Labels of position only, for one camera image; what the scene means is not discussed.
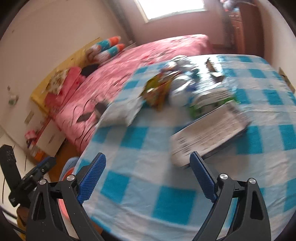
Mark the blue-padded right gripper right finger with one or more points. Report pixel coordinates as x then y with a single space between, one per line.
250 219

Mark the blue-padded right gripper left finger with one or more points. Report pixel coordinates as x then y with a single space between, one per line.
45 220

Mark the white printed package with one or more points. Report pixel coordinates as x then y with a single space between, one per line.
208 133

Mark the white plastic bag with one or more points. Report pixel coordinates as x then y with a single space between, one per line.
121 113

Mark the blue round stool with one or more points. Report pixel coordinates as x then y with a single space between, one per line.
68 168

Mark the white bedside table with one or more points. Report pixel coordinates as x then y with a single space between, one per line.
46 141

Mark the yellow wooden headboard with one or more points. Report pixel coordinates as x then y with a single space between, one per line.
78 59

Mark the black phone on bed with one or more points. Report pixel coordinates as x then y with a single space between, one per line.
84 117

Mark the blue white checkered tablecloth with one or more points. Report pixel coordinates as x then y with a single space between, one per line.
147 190

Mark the floral small pillow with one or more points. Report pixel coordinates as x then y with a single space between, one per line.
56 82

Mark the power strip with chargers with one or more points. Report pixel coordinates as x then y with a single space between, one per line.
100 108

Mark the folded pink blanket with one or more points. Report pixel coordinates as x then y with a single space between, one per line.
72 82

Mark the green white snack packet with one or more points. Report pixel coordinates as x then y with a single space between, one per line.
208 101

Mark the black garment on bed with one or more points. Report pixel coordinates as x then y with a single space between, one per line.
89 69

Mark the white plastic bottle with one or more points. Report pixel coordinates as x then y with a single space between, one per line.
181 92

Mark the lower striped bolster pillow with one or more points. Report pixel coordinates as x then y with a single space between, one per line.
108 54

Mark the striped bolster pillow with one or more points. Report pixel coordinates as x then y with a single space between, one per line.
103 45
108 54

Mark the upper striped bolster pillow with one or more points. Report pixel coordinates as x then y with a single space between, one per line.
103 45

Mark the small torn dark wrapper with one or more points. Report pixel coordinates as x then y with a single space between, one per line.
217 76

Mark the yellow green snack bag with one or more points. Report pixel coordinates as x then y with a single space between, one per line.
156 89

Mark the brown wooden cabinet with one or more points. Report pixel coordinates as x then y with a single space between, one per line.
247 27

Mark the folded blankets on cabinet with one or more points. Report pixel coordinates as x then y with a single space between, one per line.
229 5

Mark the wall power socket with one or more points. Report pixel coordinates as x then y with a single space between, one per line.
286 79

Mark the window with white frame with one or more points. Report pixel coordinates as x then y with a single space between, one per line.
158 9

